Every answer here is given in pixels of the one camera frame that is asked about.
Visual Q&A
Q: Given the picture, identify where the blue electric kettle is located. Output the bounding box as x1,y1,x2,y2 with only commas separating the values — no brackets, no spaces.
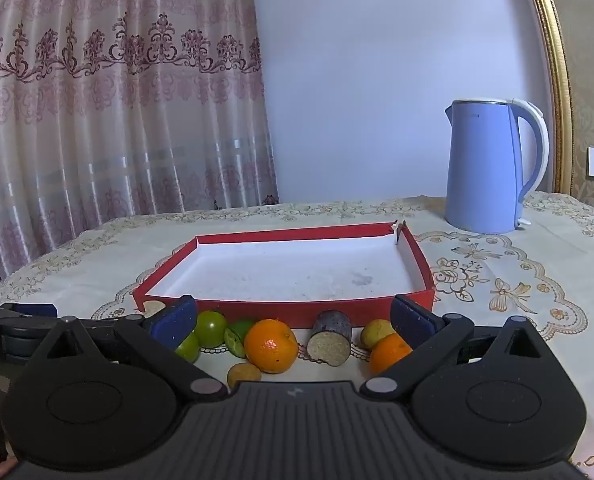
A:
444,99,550,234

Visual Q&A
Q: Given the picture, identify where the cream embroidered tablecloth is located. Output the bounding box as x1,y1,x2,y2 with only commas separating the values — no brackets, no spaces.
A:
0,192,594,479

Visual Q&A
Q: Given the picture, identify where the gold mirror frame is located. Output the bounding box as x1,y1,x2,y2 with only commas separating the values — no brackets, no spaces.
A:
532,0,574,195

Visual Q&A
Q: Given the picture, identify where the large orange mandarin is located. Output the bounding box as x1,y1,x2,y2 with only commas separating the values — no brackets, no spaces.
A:
244,318,299,374

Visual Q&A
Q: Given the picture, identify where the small yellow-green fruit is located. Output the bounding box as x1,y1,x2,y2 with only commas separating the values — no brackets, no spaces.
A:
360,318,396,350

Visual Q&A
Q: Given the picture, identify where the small yellow fruit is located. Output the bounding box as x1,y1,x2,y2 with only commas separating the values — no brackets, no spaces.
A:
226,362,262,390

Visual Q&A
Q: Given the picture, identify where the red shallow cardboard tray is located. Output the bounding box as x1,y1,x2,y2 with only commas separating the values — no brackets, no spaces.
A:
133,221,434,328

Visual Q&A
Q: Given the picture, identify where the pink patterned curtain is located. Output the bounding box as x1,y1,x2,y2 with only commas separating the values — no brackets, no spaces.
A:
0,0,278,283

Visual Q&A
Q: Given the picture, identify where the green cucumber piece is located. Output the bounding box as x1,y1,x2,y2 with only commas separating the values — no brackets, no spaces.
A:
224,318,257,359

